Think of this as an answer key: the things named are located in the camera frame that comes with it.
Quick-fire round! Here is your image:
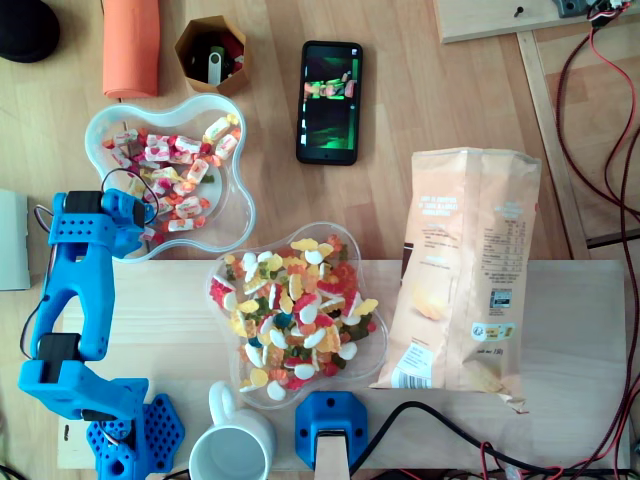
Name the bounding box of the white plastic candy tub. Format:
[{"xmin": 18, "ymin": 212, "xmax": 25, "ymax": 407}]
[{"xmin": 83, "ymin": 93, "xmax": 257, "ymax": 265}]

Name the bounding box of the white box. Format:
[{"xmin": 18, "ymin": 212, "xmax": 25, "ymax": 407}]
[{"xmin": 0, "ymin": 188, "xmax": 31, "ymax": 292}]

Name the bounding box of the orange foam roll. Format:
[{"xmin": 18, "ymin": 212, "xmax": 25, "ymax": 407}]
[{"xmin": 102, "ymin": 0, "xmax": 161, "ymax": 100}]

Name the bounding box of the yellow hexagonal cup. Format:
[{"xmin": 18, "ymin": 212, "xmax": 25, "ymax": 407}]
[{"xmin": 173, "ymin": 15, "xmax": 250, "ymax": 96}]

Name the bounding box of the silver USB stick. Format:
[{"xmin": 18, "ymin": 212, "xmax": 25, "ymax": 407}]
[{"xmin": 206, "ymin": 45, "xmax": 225, "ymax": 85}]

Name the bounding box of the colourful gummy candy heap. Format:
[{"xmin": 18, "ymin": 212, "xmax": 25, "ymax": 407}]
[{"xmin": 209, "ymin": 233, "xmax": 380, "ymax": 401}]

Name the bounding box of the small red object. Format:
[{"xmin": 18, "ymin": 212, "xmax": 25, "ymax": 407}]
[{"xmin": 219, "ymin": 30, "xmax": 246, "ymax": 76}]

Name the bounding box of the black round object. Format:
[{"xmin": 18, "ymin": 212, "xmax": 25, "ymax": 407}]
[{"xmin": 0, "ymin": 0, "xmax": 61, "ymax": 64}]

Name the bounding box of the black smartphone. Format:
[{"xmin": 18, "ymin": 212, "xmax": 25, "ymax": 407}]
[{"xmin": 295, "ymin": 40, "xmax": 364, "ymax": 166}]

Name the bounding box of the white ceramic mug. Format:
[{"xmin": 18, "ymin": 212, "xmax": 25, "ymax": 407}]
[{"xmin": 188, "ymin": 380, "xmax": 277, "ymax": 480}]

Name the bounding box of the clear plastic gummy tray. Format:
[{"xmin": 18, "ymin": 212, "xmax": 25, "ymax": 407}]
[{"xmin": 205, "ymin": 222, "xmax": 390, "ymax": 410}]

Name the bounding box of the orange chips bag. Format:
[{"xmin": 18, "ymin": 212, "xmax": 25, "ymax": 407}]
[{"xmin": 367, "ymin": 147, "xmax": 544, "ymax": 415}]

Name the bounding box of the light wooden slat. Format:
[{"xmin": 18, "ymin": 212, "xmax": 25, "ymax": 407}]
[{"xmin": 517, "ymin": 30, "xmax": 591, "ymax": 260}]

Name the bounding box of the light wooden base board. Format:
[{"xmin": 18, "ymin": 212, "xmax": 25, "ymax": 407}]
[{"xmin": 57, "ymin": 258, "xmax": 629, "ymax": 471}]

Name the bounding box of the red white black servo wire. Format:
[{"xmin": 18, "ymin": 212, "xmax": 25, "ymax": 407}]
[{"xmin": 102, "ymin": 167, "xmax": 161, "ymax": 221}]

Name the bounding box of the blue camera post base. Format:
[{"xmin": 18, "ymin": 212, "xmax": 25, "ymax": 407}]
[{"xmin": 294, "ymin": 391, "xmax": 370, "ymax": 471}]

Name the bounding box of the wooden camera post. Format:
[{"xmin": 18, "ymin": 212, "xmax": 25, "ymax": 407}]
[{"xmin": 313, "ymin": 432, "xmax": 351, "ymax": 480}]

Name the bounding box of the thick black cable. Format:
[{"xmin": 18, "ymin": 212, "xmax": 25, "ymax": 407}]
[{"xmin": 349, "ymin": 401, "xmax": 631, "ymax": 476}]

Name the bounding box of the thin red cable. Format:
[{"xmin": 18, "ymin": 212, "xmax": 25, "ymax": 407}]
[
  {"xmin": 589, "ymin": 24, "xmax": 640, "ymax": 226},
  {"xmin": 479, "ymin": 439, "xmax": 566, "ymax": 479}
]

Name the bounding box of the dark braided cable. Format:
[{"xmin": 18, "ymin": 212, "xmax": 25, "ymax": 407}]
[{"xmin": 553, "ymin": 27, "xmax": 640, "ymax": 471}]

